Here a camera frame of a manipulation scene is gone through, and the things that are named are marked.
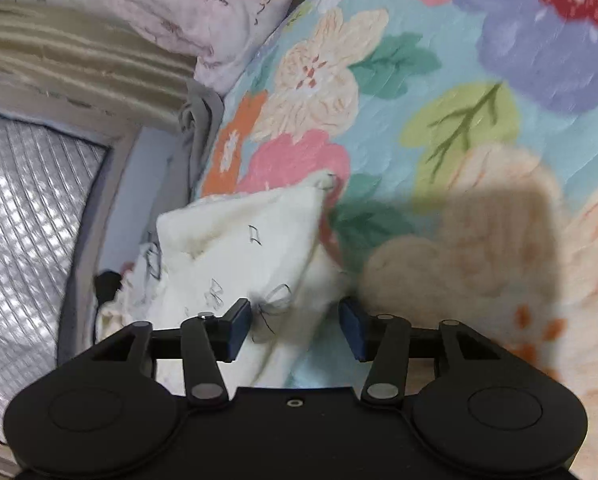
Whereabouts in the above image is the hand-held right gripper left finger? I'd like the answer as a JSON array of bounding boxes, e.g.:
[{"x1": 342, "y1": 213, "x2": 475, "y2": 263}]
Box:
[{"x1": 89, "y1": 297, "x2": 253, "y2": 408}]

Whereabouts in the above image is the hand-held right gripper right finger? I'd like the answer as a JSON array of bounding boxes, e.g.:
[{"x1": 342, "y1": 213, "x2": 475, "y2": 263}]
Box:
[{"x1": 338, "y1": 296, "x2": 504, "y2": 406}]

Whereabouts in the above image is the mid grey garment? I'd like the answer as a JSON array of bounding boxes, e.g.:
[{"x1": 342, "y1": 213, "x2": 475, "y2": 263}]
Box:
[{"x1": 175, "y1": 81, "x2": 226, "y2": 198}]

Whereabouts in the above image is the silver quilted window shade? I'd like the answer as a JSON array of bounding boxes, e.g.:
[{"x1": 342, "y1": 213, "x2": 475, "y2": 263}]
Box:
[{"x1": 0, "y1": 105, "x2": 114, "y2": 448}]

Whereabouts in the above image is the floral quilt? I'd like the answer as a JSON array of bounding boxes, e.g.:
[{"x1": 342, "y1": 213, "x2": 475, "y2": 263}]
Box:
[{"x1": 191, "y1": 0, "x2": 598, "y2": 480}]

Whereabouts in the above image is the beige curtain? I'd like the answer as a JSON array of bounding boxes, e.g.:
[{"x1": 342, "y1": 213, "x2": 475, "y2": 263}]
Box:
[{"x1": 0, "y1": 0, "x2": 202, "y2": 133}]

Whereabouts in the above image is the pink printed blanket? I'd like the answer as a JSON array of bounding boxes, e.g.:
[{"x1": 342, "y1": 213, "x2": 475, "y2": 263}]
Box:
[{"x1": 86, "y1": 0, "x2": 307, "y2": 97}]

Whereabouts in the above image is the beige window frame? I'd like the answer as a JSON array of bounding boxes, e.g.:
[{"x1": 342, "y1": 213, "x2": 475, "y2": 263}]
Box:
[{"x1": 0, "y1": 75, "x2": 147, "y2": 171}]

